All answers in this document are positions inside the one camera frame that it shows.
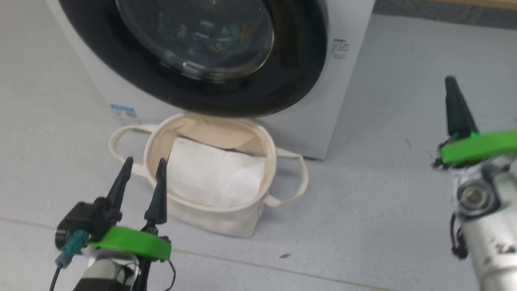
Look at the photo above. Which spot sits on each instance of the round black glass washer door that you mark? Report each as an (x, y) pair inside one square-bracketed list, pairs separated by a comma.
[(282, 81)]

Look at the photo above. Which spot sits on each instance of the blue energy label sticker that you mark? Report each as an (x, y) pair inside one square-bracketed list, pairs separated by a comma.
[(126, 114)]

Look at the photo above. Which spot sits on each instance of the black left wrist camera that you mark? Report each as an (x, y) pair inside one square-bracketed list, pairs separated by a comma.
[(85, 218)]

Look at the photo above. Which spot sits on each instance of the wooden baseboard strip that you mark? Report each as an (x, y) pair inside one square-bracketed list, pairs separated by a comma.
[(476, 3)]

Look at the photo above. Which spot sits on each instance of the white front-load washing machine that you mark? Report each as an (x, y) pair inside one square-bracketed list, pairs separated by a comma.
[(121, 81)]

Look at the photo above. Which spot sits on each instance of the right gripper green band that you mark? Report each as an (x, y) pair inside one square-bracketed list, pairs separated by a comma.
[(480, 147)]

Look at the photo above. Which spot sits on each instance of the cream canvas laundry basket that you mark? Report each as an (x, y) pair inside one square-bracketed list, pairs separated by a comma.
[(210, 220)]

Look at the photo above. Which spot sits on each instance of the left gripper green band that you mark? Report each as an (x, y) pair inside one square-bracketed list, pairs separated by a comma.
[(133, 242)]

